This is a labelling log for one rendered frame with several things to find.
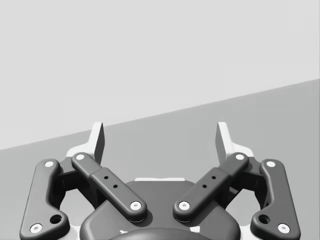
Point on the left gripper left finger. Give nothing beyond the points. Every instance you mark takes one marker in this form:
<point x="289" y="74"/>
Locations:
<point x="110" y="183"/>

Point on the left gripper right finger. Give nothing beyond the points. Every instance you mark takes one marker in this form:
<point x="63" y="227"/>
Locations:
<point x="212" y="182"/>

